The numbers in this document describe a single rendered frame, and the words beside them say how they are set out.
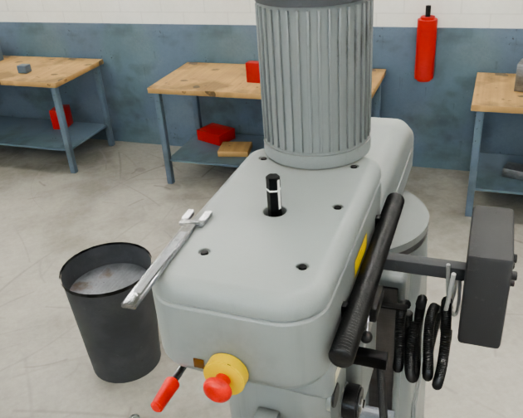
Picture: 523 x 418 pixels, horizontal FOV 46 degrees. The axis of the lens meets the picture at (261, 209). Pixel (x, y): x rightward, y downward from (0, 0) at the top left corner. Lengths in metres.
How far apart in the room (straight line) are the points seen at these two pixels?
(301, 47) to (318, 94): 0.08
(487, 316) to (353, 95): 0.49
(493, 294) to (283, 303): 0.54
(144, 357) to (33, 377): 0.66
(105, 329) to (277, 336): 2.46
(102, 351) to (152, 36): 3.39
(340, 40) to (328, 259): 0.36
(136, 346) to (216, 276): 2.52
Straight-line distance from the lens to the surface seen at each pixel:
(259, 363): 0.84
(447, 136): 5.38
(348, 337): 0.84
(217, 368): 0.85
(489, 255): 1.17
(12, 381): 3.73
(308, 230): 0.90
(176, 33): 5.79
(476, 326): 1.26
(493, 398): 3.36
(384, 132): 1.58
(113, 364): 3.39
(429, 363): 1.32
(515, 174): 4.88
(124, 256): 3.46
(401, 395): 1.68
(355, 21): 1.03
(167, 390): 0.93
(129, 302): 0.79
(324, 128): 1.05
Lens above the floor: 2.36
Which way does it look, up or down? 29 degrees down
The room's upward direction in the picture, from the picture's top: 4 degrees counter-clockwise
